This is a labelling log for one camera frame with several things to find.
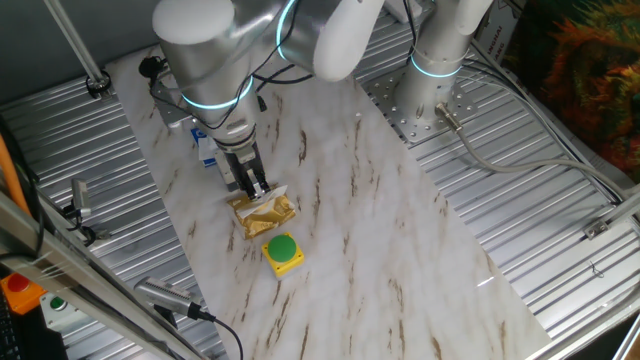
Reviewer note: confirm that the small metal corner bracket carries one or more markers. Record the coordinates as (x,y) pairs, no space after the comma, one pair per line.
(596,229)

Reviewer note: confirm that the grey box small red button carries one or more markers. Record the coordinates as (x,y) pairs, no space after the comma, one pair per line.
(227,177)

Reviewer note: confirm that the blue tissue pack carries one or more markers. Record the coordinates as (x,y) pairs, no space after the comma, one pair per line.
(202,145)

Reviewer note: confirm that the black keyboard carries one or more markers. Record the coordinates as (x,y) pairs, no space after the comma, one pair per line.
(7,335)

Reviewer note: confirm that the orange box red button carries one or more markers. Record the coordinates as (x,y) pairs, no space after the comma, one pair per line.
(17,292)

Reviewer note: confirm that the grey box green button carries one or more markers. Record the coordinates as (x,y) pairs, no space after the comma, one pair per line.
(60,310)

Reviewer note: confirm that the colourful patterned cloth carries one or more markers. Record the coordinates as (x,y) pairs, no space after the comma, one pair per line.
(585,75)

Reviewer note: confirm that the black metal clamp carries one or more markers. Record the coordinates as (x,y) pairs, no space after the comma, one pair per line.
(80,197)

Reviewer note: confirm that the silver ribbed camera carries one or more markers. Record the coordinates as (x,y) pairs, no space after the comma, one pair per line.
(165,297)

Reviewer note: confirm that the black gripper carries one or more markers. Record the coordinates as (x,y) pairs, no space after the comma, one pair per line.
(240,157)

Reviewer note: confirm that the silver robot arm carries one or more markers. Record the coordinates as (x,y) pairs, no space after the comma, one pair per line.
(210,65)

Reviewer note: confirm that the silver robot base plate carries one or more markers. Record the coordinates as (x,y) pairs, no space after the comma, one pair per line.
(400,125)

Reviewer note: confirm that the gold tissue pack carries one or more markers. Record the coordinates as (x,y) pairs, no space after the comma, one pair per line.
(262,217)

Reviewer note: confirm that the yellow box green button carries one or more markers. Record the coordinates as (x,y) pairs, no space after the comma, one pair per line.
(282,250)

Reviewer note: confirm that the aluminium frame beam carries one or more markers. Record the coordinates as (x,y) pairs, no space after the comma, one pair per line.
(75,270)

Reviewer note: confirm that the metal pole with base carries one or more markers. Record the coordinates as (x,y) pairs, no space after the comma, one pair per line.
(75,45)

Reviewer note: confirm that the white marble pattern mat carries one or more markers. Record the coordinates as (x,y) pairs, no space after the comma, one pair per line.
(375,225)

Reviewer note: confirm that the cardboard box red print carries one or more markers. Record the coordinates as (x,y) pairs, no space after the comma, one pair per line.
(495,35)

